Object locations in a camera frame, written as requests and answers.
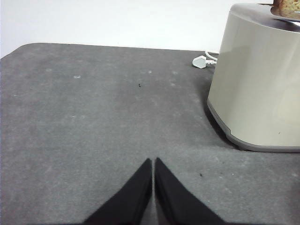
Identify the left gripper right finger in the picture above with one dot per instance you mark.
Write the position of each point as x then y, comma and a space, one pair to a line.
175, 204

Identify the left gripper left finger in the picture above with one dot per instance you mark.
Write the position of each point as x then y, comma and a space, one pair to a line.
131, 199

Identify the cream two-slot toaster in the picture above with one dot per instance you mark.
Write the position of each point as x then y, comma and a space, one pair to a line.
257, 82

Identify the brown crusty bread slice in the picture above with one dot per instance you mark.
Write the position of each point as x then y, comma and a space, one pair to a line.
288, 8

